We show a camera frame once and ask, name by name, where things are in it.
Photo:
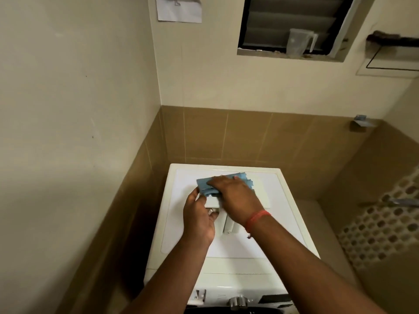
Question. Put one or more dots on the person's left hand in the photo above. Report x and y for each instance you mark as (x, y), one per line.
(196, 222)

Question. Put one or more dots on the person's right hand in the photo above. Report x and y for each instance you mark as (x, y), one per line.
(239, 199)

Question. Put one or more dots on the blue cloth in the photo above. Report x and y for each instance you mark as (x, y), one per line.
(204, 186)

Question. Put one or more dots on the white washing machine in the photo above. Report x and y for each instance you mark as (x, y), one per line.
(235, 261)

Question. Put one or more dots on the person's left forearm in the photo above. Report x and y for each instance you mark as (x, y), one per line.
(167, 281)

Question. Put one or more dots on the person's right forearm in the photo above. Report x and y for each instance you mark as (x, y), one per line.
(304, 271)

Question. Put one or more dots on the red thread wristband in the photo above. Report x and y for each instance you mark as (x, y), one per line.
(257, 217)

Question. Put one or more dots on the clear plastic measuring jug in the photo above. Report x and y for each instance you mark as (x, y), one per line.
(298, 44)

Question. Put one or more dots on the dark framed louvre window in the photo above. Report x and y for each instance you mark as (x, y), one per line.
(271, 29)

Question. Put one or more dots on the white line drawing paper sheet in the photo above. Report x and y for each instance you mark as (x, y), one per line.
(178, 9)

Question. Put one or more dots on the black brush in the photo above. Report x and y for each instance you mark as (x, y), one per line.
(389, 38)

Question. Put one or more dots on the chrome wall hook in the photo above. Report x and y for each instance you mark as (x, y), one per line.
(361, 122)

